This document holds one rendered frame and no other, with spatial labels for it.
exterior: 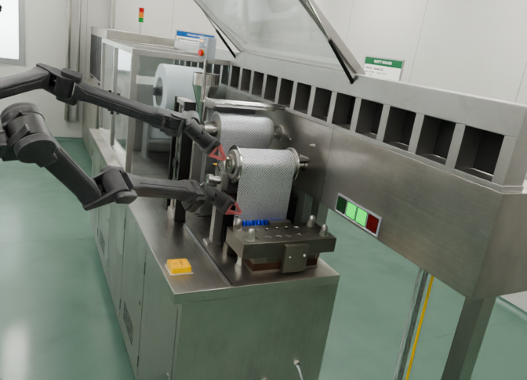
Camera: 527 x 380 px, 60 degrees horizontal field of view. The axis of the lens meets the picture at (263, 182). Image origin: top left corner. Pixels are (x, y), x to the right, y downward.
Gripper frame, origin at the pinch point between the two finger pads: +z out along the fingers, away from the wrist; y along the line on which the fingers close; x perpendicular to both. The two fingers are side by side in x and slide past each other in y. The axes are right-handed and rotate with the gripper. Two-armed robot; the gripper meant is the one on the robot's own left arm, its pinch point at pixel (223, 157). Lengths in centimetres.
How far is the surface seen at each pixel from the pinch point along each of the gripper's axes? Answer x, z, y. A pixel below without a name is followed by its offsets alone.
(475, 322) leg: 13, 60, 82
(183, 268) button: -38.9, 7.8, 20.3
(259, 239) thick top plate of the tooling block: -13.4, 22.1, 23.2
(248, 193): -3.3, 15.0, 6.9
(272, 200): 1.1, 25.5, 6.7
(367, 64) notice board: 199, 178, -268
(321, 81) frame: 49.1, 8.4, 1.5
